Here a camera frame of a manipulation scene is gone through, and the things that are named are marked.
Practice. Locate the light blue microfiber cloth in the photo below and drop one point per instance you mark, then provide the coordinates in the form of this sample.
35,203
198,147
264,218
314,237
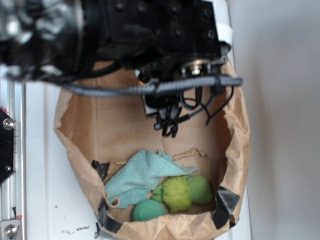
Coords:
140,175

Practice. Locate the silver lower bracket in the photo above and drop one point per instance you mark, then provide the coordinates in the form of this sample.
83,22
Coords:
10,229

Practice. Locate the fuzzy lime green toy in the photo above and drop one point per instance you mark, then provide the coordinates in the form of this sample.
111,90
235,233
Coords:
174,192

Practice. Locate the smooth green ball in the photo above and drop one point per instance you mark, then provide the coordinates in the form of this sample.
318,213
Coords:
200,190

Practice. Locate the textured green ball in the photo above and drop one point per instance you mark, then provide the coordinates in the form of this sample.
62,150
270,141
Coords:
147,210

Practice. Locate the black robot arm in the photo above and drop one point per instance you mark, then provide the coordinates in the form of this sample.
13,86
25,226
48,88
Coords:
61,41

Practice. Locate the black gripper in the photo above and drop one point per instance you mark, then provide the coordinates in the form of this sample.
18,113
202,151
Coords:
160,36

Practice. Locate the black zip ties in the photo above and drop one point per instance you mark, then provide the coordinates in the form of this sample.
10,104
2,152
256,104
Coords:
181,109

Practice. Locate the black corner bracket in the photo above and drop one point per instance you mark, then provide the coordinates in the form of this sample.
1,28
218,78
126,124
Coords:
7,146

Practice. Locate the aluminium frame rail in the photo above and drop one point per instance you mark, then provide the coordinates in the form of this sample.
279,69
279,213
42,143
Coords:
13,190

